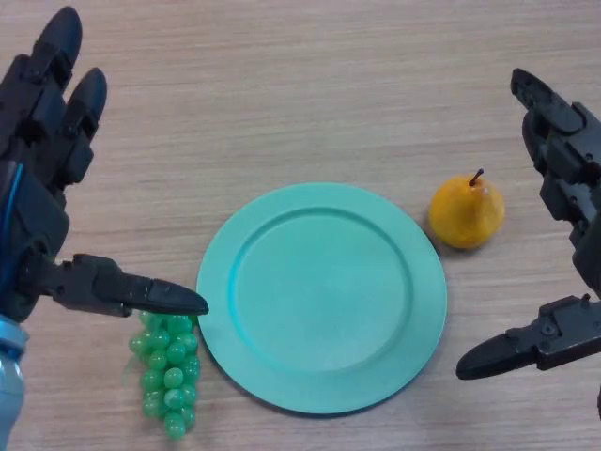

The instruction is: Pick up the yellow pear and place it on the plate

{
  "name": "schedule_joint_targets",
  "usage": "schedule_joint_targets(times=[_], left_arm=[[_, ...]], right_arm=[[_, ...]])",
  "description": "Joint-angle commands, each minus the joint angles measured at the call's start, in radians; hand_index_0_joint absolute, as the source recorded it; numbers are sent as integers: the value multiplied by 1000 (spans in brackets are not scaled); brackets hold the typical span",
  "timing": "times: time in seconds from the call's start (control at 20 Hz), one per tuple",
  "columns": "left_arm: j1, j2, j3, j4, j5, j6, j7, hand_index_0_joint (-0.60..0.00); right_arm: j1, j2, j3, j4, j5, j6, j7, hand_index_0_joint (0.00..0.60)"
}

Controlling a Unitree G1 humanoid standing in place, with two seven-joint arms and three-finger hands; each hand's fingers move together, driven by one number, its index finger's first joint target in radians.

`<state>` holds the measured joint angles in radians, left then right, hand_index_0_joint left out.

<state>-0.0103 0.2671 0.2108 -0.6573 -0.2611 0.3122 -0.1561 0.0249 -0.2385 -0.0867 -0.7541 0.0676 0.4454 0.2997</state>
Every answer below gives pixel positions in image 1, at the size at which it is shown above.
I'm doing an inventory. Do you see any green round plate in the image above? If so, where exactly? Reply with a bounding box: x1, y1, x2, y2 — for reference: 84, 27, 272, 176
195, 182, 447, 418

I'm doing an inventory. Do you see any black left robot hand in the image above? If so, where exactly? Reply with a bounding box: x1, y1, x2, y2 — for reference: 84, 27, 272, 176
0, 5, 210, 325

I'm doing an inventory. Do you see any green grape bunch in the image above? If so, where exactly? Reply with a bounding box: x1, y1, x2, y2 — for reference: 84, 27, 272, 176
122, 309, 202, 443

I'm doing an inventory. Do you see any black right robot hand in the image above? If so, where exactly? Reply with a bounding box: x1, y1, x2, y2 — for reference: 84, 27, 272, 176
455, 68, 601, 381

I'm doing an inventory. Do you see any yellow pear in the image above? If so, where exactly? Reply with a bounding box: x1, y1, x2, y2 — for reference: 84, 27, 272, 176
427, 168, 506, 250

